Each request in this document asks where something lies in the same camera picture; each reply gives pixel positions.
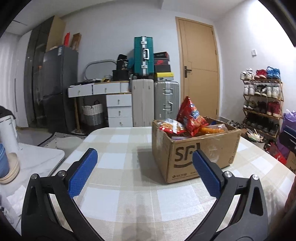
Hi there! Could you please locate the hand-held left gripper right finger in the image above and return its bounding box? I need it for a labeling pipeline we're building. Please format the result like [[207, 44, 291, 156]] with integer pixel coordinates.
[[192, 149, 269, 241]]

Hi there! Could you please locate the white trash bin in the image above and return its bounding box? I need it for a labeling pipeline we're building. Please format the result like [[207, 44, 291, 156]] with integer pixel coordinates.
[[245, 130, 266, 150]]

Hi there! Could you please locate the woven laundry basket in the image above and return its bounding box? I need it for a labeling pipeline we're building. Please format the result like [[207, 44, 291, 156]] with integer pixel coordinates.
[[82, 100, 104, 126]]

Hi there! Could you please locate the beige suitcase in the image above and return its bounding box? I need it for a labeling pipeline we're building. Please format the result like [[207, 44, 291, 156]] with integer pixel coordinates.
[[131, 79, 155, 127]]

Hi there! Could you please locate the purple bag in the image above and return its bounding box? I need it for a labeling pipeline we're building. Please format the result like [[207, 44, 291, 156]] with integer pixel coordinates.
[[276, 109, 296, 153]]

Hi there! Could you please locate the blue bowl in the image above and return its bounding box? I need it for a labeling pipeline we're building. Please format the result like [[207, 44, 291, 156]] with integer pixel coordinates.
[[0, 143, 10, 179]]

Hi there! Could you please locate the wooden door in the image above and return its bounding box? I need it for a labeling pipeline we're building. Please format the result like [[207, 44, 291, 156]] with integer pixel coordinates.
[[175, 17, 220, 121]]

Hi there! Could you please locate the white drawer desk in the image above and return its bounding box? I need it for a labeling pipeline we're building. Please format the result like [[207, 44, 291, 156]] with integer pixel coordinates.
[[68, 81, 133, 128]]

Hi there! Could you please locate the black box with print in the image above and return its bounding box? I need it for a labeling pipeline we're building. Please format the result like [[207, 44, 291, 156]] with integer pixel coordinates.
[[116, 54, 129, 71]]

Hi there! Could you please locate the dark cloth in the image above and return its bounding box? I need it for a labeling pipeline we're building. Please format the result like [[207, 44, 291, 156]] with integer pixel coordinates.
[[0, 105, 15, 120]]

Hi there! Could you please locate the person's right hand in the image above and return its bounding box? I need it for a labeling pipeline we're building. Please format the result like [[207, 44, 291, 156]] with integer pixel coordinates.
[[284, 183, 296, 215]]

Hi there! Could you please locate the beige bowl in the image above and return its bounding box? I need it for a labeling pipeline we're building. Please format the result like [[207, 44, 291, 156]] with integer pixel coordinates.
[[0, 152, 20, 184]]

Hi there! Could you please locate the silver suitcase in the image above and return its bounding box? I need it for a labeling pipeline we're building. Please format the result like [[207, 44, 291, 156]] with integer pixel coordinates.
[[154, 81, 180, 121]]

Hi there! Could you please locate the white marble side table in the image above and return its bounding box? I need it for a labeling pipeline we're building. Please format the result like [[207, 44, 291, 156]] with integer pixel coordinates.
[[0, 142, 65, 223]]

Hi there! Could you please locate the oval silver frame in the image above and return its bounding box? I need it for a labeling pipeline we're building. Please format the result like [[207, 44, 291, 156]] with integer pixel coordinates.
[[84, 60, 117, 80]]

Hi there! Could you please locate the dark glass cabinet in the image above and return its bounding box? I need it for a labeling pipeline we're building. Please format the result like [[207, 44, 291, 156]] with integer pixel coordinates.
[[24, 16, 66, 128]]

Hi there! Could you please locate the flat cardboard carton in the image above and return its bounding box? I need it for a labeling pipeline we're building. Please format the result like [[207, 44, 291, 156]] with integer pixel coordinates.
[[72, 33, 82, 51]]

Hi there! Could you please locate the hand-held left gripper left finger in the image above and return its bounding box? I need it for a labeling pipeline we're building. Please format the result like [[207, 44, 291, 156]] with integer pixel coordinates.
[[21, 148, 103, 241]]

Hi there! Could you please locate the teal suitcase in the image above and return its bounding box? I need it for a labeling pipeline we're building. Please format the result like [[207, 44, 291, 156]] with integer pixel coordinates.
[[134, 36, 155, 78]]

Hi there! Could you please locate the brown cardboard box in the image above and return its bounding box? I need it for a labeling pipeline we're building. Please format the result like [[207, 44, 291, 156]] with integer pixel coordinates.
[[152, 116, 242, 184]]

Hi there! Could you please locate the white kettle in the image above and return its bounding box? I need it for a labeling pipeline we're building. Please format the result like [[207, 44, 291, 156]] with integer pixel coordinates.
[[0, 115, 20, 154]]

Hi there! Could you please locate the plain black shoe box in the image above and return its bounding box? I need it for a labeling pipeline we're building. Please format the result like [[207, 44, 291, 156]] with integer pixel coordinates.
[[154, 64, 171, 73]]

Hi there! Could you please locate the wooden shoe rack with shoes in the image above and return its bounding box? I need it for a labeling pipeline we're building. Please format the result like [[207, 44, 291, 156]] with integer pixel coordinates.
[[240, 66, 284, 137]]

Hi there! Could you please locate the cluster of sneakers and sandals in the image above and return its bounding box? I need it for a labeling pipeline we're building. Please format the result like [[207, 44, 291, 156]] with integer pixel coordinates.
[[225, 119, 249, 130]]

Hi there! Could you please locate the red chip bag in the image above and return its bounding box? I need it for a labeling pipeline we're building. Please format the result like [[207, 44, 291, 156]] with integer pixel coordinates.
[[158, 96, 228, 139]]

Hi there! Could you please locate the large cardboard carton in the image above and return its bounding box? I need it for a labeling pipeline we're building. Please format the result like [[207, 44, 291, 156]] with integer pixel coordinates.
[[285, 151, 296, 174]]

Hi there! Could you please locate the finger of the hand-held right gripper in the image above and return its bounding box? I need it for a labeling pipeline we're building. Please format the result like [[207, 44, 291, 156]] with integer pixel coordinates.
[[278, 138, 296, 150], [280, 125, 296, 142]]

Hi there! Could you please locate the red paper bag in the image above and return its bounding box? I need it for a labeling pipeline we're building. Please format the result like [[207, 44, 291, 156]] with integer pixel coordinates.
[[266, 142, 287, 165]]

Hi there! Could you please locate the grey fridge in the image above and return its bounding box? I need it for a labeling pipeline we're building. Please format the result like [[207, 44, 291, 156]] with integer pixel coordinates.
[[42, 46, 79, 135]]

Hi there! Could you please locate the black bag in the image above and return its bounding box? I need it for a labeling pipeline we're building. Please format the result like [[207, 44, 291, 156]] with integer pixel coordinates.
[[112, 70, 130, 81]]

